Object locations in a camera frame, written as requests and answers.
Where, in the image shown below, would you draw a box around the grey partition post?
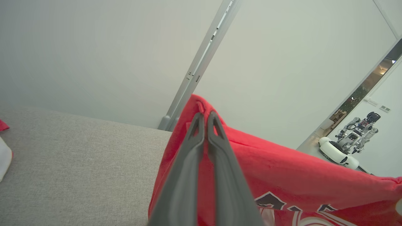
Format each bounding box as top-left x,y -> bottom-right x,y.
170,0 -> 243,132
157,0 -> 234,131

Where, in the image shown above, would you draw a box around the red basketball jersey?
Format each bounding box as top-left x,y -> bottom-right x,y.
148,94 -> 402,226

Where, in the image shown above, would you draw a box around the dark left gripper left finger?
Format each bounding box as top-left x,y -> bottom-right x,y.
148,112 -> 206,226

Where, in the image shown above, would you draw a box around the grey fabric sofa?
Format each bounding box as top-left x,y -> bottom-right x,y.
0,105 -> 173,226

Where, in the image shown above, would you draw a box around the red shorts with white stripe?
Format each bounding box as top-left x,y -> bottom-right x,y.
0,119 -> 14,182

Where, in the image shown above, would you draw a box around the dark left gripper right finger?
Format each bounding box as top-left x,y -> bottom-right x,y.
206,111 -> 264,226

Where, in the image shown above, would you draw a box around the white grey background robot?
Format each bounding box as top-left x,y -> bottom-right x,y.
319,111 -> 381,170

